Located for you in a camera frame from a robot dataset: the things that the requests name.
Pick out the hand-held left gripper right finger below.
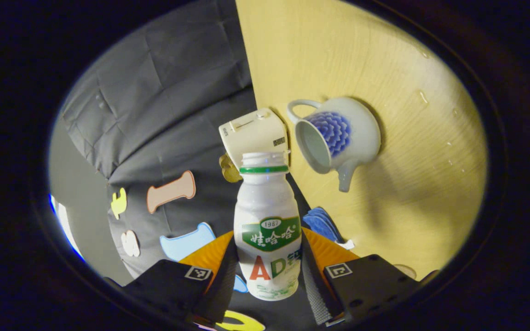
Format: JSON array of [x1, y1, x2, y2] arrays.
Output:
[[301, 227, 423, 328]]

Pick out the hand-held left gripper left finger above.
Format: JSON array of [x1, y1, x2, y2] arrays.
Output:
[[121, 230, 239, 325]]

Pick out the white water bottle green label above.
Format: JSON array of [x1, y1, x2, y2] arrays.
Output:
[[234, 152, 302, 302]]

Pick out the white blue-patterned teacup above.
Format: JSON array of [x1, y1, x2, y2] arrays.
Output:
[[287, 97, 381, 193]]

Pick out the blue folded cloth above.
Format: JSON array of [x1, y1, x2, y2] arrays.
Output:
[[302, 207, 356, 250]]

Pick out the brown toast slice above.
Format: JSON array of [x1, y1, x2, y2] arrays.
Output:
[[219, 153, 243, 183]]

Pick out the white toaster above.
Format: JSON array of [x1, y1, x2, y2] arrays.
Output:
[[219, 108, 290, 171]]

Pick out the black backdrop cloth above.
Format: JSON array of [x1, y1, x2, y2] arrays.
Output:
[[60, 0, 330, 331]]

